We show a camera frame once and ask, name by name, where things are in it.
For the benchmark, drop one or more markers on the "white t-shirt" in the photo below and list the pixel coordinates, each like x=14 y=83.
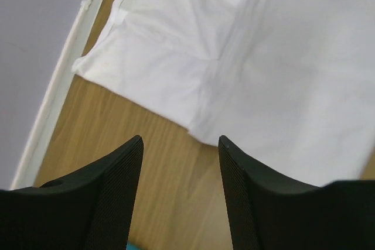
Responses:
x=291 y=82

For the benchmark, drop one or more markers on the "folded teal t-shirt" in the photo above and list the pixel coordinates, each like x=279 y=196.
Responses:
x=131 y=246

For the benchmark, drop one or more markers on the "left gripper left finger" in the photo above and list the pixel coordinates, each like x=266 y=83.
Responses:
x=90 y=208

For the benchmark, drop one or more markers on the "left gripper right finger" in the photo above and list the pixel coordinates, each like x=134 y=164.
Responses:
x=268 y=210

